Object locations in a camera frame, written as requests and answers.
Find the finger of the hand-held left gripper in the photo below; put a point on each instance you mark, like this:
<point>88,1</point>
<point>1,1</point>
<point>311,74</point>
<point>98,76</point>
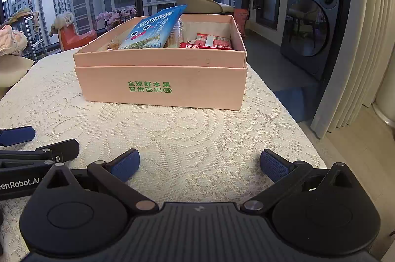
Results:
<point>18,136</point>
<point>66,149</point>

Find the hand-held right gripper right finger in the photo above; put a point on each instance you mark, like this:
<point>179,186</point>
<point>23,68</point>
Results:
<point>274,166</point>

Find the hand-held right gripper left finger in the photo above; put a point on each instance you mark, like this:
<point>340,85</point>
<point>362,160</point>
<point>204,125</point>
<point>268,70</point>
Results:
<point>126,166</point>

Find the pink cardboard box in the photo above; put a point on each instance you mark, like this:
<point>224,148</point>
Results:
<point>200,86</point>

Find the red snack packet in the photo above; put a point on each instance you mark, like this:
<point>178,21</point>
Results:
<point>191,47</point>

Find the blue snack bag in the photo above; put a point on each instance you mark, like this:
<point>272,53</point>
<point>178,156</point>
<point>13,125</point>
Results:
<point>151,30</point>

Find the red packet green stripe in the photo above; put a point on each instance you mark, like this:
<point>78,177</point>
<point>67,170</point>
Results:
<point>216,40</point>

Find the beige cushion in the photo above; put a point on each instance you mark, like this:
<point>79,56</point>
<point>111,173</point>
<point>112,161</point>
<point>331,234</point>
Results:
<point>14,73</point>

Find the blue floor mat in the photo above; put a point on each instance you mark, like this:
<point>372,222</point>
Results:
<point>296,101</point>

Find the pink quilted cloth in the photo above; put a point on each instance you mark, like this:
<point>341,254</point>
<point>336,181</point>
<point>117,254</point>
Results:
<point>12,41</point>

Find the metal drying rack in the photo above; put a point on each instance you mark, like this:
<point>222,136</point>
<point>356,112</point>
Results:
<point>29,30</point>

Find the orange toy seat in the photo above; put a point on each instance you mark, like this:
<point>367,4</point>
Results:
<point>77,39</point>

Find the cream plush toy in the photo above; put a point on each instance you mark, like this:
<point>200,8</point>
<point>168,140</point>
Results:
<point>61,21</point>

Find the pink orchid plant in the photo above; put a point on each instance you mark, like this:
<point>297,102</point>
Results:
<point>114,18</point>

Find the grey washing machine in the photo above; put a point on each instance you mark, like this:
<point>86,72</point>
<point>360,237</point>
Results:
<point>311,30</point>

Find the cream curtain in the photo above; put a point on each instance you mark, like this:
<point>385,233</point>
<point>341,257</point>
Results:
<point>361,48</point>

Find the red bag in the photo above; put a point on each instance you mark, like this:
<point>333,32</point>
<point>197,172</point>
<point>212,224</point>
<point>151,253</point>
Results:
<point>240,21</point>

